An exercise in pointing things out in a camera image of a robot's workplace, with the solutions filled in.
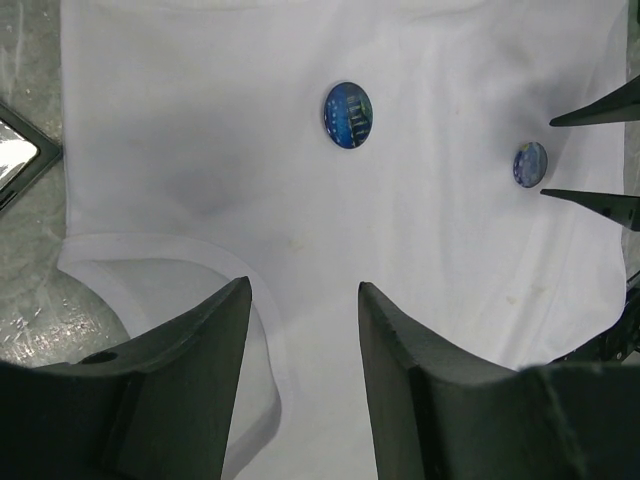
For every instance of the blue round brooch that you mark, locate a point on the blue round brooch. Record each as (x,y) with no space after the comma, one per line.
(348,115)
(530,164)

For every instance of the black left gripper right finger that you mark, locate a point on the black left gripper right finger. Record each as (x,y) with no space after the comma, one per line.
(440,412)

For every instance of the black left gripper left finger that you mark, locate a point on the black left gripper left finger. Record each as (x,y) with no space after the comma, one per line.
(156,407)

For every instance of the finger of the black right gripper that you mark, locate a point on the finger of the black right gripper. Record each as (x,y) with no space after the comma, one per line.
(621,209)
(620,106)

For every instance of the white t-shirt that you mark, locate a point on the white t-shirt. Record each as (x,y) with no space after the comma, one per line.
(196,153)

